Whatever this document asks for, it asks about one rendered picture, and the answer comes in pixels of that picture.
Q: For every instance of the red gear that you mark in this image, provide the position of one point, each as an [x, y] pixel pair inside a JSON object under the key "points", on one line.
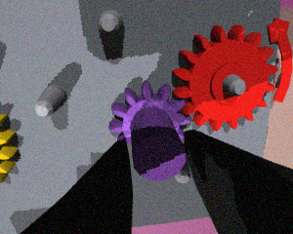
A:
{"points": [[211, 64]]}

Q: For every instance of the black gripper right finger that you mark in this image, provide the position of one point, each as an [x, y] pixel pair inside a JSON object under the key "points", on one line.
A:
{"points": [[243, 193]]}

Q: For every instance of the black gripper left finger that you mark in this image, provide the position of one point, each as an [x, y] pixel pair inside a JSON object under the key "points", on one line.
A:
{"points": [[101, 202]]}

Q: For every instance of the red curved arrow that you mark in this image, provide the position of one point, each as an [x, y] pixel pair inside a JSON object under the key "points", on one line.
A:
{"points": [[278, 33]]}

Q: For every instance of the purple gear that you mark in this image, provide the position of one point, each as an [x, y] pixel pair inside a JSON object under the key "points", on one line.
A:
{"points": [[150, 123]]}

